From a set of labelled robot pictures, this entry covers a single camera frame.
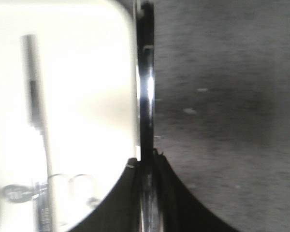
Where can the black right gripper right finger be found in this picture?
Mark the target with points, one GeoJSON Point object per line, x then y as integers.
{"type": "Point", "coordinates": [180, 211]}

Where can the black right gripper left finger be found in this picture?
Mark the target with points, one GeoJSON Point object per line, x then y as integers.
{"type": "Point", "coordinates": [120, 209]}

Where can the silver metal chopstick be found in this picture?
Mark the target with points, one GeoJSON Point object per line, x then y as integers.
{"type": "Point", "coordinates": [150, 217]}

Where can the silver metal fork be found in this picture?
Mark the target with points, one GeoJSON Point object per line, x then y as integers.
{"type": "Point", "coordinates": [40, 172]}

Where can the cream rabbit print tray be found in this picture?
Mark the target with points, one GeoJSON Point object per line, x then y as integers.
{"type": "Point", "coordinates": [86, 60]}

